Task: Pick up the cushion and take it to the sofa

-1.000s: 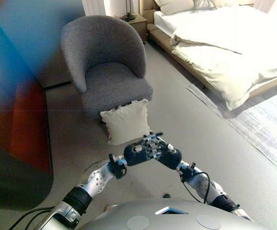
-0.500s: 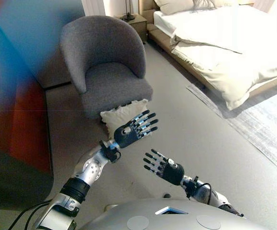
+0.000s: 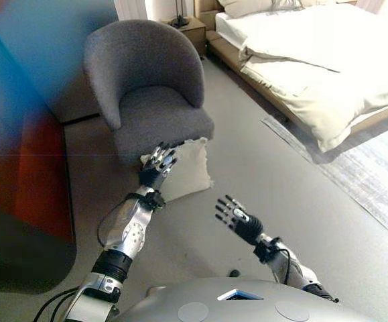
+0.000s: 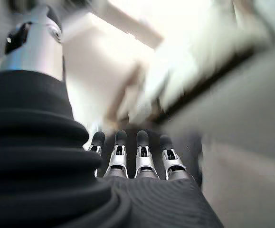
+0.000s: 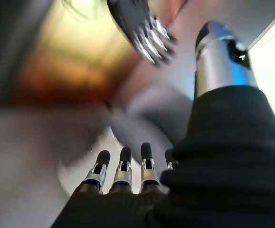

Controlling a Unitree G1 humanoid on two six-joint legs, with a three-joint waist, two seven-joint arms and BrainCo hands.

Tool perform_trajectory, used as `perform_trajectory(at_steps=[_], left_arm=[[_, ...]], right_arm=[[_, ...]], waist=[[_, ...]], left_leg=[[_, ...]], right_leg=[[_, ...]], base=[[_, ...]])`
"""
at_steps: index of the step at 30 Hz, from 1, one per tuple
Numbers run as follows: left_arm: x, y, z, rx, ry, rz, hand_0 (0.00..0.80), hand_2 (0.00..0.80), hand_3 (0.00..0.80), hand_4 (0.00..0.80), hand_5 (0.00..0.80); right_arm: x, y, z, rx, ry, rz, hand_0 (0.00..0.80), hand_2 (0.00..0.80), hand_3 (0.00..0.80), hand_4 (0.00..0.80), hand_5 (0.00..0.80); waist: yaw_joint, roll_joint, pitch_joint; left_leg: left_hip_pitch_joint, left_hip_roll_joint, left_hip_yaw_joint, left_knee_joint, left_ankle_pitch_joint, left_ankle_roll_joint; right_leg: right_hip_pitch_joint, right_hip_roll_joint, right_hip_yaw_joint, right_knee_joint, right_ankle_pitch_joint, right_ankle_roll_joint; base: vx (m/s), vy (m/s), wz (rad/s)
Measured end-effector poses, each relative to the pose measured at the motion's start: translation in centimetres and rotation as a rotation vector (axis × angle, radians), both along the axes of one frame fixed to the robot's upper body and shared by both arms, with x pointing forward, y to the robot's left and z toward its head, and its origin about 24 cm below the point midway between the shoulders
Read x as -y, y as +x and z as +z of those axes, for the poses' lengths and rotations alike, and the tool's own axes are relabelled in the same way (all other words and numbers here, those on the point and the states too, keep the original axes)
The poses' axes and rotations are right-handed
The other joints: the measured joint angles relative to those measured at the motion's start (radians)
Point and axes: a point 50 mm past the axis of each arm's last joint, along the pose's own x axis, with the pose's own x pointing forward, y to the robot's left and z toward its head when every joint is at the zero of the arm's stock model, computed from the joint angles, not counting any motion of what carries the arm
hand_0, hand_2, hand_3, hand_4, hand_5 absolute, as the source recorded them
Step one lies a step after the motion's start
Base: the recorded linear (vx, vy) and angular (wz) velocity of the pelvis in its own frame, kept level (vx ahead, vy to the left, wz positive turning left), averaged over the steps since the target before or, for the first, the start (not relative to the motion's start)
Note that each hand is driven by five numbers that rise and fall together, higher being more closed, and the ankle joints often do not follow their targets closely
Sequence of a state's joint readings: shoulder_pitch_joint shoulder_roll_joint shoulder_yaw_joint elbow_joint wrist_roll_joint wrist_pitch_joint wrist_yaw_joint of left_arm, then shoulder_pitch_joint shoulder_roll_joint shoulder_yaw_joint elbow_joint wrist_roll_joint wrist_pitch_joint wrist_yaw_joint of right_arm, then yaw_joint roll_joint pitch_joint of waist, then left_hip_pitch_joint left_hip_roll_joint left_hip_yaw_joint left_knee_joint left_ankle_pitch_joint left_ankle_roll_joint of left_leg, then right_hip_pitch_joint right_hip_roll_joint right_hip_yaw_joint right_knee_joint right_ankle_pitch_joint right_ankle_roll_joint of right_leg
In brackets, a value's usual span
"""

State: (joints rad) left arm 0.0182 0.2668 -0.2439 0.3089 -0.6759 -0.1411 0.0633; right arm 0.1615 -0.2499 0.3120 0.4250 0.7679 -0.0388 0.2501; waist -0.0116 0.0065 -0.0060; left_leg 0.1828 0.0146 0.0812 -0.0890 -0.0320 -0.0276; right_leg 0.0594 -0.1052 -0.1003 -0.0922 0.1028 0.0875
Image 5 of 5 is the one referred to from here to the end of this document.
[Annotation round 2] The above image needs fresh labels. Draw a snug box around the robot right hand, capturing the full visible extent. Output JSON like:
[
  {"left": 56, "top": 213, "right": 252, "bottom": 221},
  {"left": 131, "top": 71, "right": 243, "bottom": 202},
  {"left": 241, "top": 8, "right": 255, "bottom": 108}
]
[{"left": 50, "top": 20, "right": 275, "bottom": 228}]

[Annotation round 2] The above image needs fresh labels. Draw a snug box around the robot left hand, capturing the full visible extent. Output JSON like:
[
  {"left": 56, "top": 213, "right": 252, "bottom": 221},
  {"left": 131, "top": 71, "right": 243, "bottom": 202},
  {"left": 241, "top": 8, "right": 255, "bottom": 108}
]
[{"left": 106, "top": 0, "right": 178, "bottom": 67}]

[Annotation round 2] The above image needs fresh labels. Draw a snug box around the white fringed cushion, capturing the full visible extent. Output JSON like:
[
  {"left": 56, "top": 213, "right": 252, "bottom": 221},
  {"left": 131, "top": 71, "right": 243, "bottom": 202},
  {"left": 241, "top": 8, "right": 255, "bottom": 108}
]
[{"left": 57, "top": 127, "right": 176, "bottom": 196}]

